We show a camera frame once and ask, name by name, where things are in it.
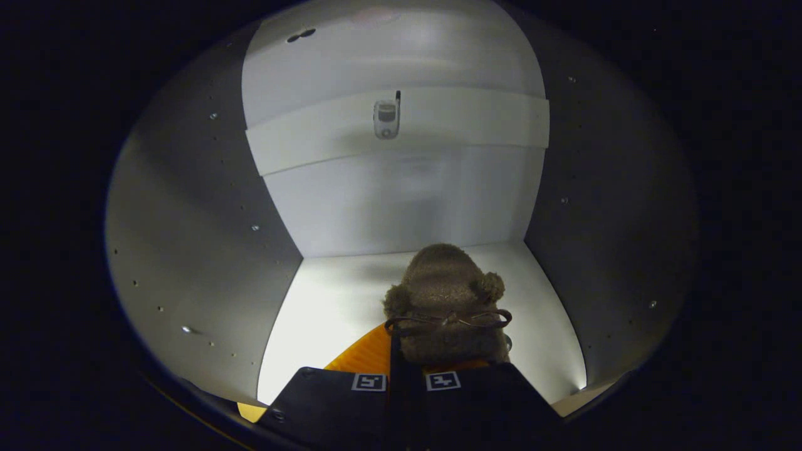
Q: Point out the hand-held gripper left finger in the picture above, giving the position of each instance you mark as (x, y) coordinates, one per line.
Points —
(332, 407)

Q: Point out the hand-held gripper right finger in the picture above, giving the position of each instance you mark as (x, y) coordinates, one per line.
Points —
(482, 407)

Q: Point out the brown fuzzy shoe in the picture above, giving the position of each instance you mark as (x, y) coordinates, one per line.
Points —
(445, 282)

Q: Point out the dark framed shoe cabinet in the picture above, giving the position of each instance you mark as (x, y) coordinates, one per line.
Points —
(200, 219)

